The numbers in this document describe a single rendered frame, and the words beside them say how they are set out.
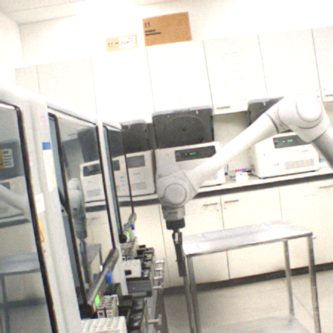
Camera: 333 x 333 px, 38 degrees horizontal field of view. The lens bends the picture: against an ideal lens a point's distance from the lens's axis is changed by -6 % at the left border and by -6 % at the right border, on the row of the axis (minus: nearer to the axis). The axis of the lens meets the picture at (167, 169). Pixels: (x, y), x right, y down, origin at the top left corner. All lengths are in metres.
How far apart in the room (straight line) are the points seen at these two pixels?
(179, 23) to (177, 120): 0.91
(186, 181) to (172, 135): 2.91
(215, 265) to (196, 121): 1.27
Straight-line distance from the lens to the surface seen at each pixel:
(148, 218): 4.32
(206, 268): 4.40
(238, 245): 2.31
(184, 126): 4.61
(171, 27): 4.72
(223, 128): 4.92
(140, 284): 1.99
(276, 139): 4.41
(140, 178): 4.28
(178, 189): 1.74
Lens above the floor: 1.31
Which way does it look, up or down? 3 degrees down
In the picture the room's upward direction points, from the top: 8 degrees counter-clockwise
